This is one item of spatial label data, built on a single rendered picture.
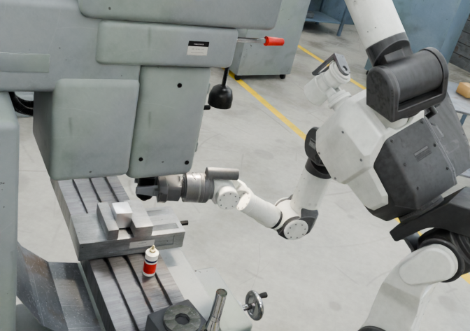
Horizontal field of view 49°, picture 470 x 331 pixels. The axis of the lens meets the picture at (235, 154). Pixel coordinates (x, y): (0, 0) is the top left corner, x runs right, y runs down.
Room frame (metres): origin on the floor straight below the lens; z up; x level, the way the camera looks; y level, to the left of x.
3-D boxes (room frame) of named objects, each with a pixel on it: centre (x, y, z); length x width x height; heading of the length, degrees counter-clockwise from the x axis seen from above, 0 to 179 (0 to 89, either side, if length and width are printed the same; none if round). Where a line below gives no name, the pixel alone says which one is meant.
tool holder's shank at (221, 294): (0.83, -0.04, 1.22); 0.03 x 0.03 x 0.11
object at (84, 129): (1.12, 0.39, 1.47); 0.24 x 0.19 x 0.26; 35
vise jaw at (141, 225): (1.39, 0.26, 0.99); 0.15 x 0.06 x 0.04; 33
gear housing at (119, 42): (1.21, 0.26, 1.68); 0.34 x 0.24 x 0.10; 125
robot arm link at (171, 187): (1.26, 0.14, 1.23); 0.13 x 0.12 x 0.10; 20
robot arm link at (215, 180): (1.29, 0.03, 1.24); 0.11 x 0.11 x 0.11; 20
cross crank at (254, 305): (1.51, -0.19, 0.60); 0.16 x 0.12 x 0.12; 125
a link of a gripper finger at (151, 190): (1.20, 0.21, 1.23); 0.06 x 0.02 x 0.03; 110
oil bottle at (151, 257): (1.24, 0.18, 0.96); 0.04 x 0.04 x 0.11
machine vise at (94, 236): (1.37, 0.29, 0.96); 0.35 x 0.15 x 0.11; 123
